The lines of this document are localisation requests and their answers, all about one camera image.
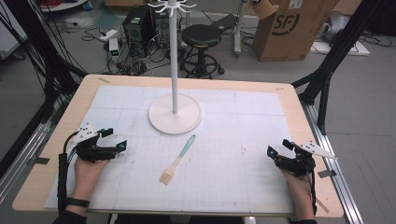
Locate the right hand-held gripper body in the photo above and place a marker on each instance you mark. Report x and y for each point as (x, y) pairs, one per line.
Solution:
(299, 163)

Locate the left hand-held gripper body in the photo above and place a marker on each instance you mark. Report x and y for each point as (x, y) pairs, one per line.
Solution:
(90, 152)

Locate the white hook stand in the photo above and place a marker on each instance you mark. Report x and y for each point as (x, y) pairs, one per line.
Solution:
(174, 113)

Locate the person's right hand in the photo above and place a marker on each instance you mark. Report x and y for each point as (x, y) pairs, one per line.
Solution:
(295, 186)

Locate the person's left hand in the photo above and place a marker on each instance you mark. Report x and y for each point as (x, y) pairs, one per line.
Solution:
(87, 177)

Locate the grey tape strip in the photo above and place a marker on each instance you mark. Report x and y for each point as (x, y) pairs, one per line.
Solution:
(327, 173)

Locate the black wrist band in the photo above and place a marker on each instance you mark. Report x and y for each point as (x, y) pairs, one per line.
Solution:
(77, 202)

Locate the black tape strip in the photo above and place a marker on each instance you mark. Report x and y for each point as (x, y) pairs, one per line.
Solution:
(39, 160)

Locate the white grid mat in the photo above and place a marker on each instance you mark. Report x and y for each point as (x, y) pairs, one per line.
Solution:
(218, 174)

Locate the small box with green display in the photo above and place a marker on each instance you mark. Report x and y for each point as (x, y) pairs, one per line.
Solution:
(114, 48)

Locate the white power strip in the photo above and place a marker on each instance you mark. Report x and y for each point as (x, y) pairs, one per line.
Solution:
(108, 35)

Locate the black computer tower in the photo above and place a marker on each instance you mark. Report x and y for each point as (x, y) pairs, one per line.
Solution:
(138, 28)

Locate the brown cardboard box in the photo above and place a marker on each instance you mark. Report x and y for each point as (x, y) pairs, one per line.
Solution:
(289, 34)

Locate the flat white board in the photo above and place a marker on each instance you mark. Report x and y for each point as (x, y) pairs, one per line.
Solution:
(358, 49)

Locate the white metal stand leg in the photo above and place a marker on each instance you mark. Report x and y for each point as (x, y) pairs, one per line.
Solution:
(240, 31)

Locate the grey and white appliance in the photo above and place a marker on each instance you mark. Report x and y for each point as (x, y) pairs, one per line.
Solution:
(337, 25)

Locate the black round stool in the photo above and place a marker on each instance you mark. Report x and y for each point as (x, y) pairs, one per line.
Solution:
(201, 37)

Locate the aluminium rail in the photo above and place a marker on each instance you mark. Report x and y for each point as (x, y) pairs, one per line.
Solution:
(21, 155)
(339, 174)

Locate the black metal frame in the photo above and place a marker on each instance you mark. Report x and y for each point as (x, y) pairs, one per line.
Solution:
(336, 53)
(49, 68)

